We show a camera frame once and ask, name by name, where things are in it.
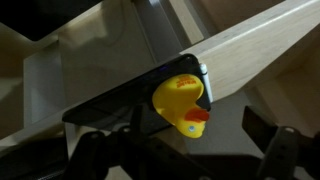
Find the wooden desk shelf unit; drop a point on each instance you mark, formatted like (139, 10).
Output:
(264, 52)

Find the black phone on shelf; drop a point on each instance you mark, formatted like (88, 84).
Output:
(114, 108)

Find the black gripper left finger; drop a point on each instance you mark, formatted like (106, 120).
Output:
(141, 157)

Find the yellow rubber duck toy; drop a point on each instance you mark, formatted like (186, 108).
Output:
(175, 100)

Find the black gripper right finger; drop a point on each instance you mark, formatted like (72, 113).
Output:
(284, 147)

